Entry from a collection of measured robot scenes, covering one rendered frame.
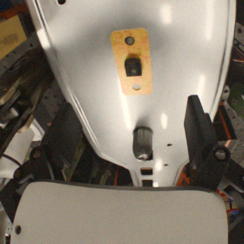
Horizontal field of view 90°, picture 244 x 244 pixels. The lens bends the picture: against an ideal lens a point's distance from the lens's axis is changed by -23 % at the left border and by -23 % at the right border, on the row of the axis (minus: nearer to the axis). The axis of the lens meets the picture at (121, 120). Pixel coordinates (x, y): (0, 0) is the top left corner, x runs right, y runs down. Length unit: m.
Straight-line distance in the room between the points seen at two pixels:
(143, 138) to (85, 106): 0.10
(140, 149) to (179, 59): 0.13
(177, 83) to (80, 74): 0.12
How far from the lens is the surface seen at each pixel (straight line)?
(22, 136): 0.75
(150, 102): 0.21
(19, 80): 0.20
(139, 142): 0.23
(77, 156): 0.34
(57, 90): 0.67
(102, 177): 0.44
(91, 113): 0.24
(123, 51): 0.17
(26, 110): 0.20
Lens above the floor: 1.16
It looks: 41 degrees down
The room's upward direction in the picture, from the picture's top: 172 degrees counter-clockwise
